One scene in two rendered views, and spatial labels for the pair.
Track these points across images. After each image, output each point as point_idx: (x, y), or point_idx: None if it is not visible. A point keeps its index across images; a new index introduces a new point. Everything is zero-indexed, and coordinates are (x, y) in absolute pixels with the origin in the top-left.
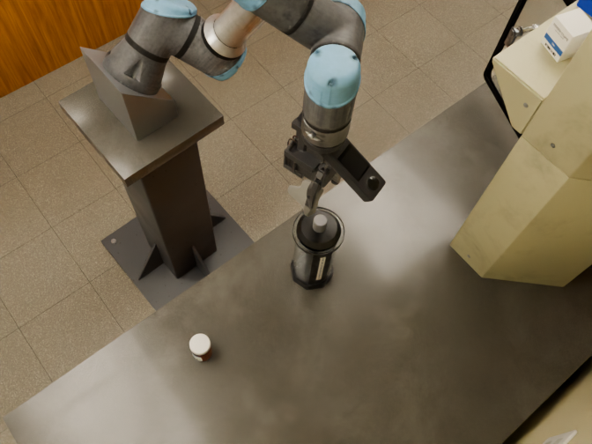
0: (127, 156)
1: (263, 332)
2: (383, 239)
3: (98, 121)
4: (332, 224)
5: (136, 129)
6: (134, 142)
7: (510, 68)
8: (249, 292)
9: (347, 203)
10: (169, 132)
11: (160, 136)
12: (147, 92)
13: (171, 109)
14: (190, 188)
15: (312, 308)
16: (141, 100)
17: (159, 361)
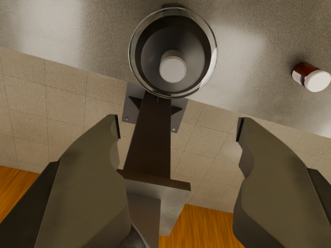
0: (175, 198)
1: (260, 32)
2: None
3: (164, 219)
4: (154, 45)
5: (159, 210)
6: (163, 200)
7: None
8: (227, 70)
9: (82, 44)
10: (141, 190)
11: (148, 192)
12: (137, 235)
13: (128, 204)
14: (144, 134)
15: (212, 0)
16: (146, 234)
17: (320, 96)
